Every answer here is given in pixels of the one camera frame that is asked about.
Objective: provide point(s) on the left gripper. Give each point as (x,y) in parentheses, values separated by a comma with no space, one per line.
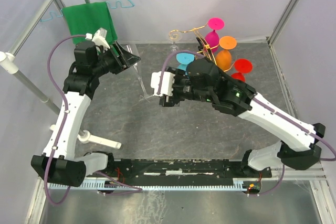
(125,60)

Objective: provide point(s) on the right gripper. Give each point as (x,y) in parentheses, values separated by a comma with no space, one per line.
(174,100)

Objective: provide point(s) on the clear wine glass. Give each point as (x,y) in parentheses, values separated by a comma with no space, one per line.
(131,48)

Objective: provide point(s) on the blue plastic wine glass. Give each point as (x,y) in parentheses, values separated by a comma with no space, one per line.
(184,59)

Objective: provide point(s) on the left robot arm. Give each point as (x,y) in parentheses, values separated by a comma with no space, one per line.
(57,164)

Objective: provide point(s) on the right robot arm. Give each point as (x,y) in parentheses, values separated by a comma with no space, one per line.
(205,82)

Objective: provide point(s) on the orange plastic wine glass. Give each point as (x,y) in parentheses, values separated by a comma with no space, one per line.
(223,58)

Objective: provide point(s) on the pink plastic wine glass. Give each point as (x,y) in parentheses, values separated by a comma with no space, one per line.
(212,38)

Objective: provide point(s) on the red plastic wine glass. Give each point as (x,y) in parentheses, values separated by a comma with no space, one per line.
(242,67)

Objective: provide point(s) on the white clothes rack stand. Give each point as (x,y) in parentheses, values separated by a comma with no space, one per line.
(25,120)

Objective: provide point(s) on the small clear glass at back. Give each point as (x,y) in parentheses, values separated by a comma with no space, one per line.
(174,37)

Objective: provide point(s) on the green cloth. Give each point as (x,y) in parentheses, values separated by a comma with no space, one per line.
(88,18)

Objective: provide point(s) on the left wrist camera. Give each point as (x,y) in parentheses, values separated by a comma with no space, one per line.
(99,39)

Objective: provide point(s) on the gold wire wine glass rack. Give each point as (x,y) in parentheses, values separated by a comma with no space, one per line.
(203,48)

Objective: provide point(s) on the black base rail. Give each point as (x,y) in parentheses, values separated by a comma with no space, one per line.
(129,168)

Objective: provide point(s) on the light blue cable duct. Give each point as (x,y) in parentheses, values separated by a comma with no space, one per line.
(171,182)

